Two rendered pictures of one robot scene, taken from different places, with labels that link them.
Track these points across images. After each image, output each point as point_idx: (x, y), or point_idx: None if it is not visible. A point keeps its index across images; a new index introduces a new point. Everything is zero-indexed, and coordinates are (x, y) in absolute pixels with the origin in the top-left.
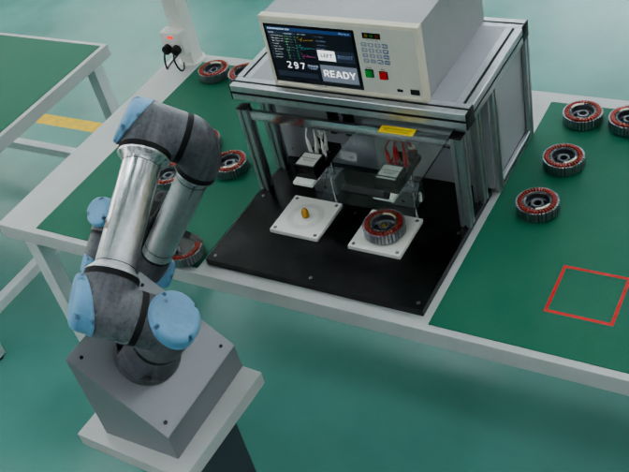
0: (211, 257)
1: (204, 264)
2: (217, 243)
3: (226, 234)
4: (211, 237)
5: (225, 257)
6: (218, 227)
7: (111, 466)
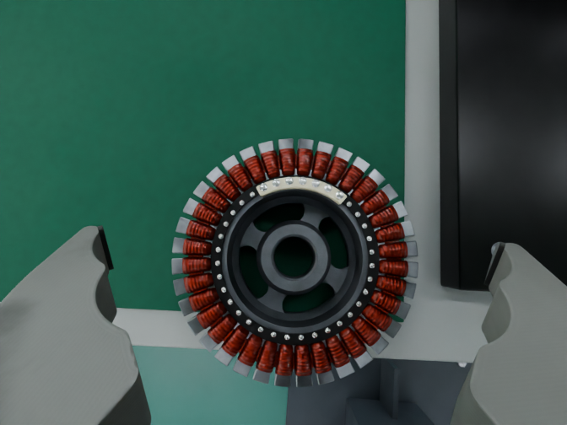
0: (485, 270)
1: (423, 289)
2: (404, 137)
3: (463, 92)
4: (350, 111)
5: (564, 250)
6: (348, 40)
7: (145, 370)
